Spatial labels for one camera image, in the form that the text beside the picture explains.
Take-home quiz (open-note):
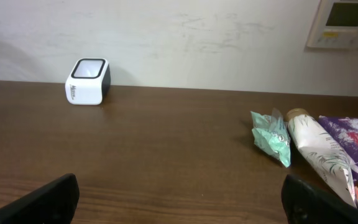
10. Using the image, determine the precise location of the red purple tissue pack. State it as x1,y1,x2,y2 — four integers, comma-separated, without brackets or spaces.
318,115,358,183

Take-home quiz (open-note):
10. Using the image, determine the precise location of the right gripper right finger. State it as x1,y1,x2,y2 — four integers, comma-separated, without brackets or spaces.
281,174,358,224

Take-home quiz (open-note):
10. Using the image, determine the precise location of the beige wall control panel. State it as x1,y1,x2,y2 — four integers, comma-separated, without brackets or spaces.
306,0,358,49

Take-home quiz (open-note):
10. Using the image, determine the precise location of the white barcode scanner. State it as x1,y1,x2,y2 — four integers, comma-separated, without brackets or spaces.
65,58,111,105

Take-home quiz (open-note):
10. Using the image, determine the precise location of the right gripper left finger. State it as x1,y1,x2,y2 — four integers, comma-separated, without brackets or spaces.
0,174,80,224

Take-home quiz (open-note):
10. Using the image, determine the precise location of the teal wet wipes pack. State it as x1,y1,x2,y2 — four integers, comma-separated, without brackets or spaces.
250,108,291,168

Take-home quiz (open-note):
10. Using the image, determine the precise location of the white floral cream tube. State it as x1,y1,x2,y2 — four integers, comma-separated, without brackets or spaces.
286,108,357,207

